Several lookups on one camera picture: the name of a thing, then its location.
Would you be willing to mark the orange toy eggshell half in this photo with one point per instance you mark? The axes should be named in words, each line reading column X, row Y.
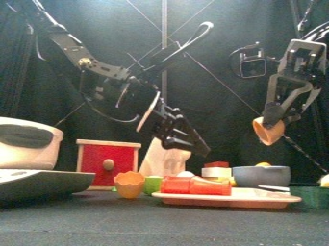
column 268, row 132
column 129, row 185

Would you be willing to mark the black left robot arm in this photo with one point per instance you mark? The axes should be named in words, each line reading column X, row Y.
column 72, row 48

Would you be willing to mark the white toy egg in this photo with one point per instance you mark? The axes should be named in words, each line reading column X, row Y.
column 185, row 174

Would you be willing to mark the red and white cup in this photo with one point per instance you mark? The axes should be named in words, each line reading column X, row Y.
column 216, row 171

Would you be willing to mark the red orange toy sausage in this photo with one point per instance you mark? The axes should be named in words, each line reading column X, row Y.
column 195, row 186

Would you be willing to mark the green toy cup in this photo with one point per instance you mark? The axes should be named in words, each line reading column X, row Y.
column 153, row 185

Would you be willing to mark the yellow toy food piece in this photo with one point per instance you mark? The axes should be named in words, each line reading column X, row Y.
column 264, row 164

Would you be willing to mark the red wooden drawer box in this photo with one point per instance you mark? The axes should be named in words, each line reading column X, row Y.
column 101, row 160

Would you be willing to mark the blue grey bowl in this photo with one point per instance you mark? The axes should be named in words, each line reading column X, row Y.
column 261, row 177

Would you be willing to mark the pink plastic plate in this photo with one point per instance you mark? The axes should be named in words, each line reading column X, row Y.
column 240, row 198

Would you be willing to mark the pale yellow toy ball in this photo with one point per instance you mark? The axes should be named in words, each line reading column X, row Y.
column 326, row 181

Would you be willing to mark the grey toy knife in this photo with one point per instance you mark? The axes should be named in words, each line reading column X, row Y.
column 275, row 188

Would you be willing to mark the green box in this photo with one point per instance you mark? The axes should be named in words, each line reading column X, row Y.
column 315, row 196

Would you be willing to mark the grey flat base tray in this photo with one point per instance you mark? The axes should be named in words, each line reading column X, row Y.
column 39, row 185

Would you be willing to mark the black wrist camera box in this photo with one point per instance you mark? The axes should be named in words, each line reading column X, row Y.
column 253, row 65

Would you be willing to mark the grey metal frame pole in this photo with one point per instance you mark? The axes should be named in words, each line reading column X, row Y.
column 164, row 32

